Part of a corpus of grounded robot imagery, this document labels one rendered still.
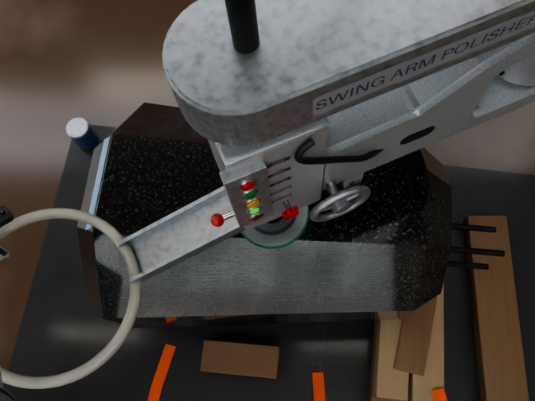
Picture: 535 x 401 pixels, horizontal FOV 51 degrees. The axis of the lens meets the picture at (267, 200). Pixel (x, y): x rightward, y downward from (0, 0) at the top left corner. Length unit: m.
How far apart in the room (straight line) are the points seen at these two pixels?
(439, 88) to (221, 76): 0.48
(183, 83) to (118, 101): 2.02
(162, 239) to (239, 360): 0.83
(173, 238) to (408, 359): 1.06
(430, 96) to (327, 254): 0.68
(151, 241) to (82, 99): 1.45
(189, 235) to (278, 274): 0.32
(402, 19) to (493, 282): 1.71
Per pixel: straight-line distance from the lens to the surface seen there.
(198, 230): 1.54
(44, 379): 1.60
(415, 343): 2.22
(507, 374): 2.44
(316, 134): 0.98
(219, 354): 2.28
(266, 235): 1.62
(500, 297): 2.46
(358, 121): 1.15
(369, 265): 1.69
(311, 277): 1.71
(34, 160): 2.87
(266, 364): 2.26
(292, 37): 0.87
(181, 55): 0.87
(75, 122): 2.70
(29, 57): 3.15
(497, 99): 1.40
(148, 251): 1.60
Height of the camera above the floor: 2.39
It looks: 72 degrees down
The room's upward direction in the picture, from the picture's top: 9 degrees counter-clockwise
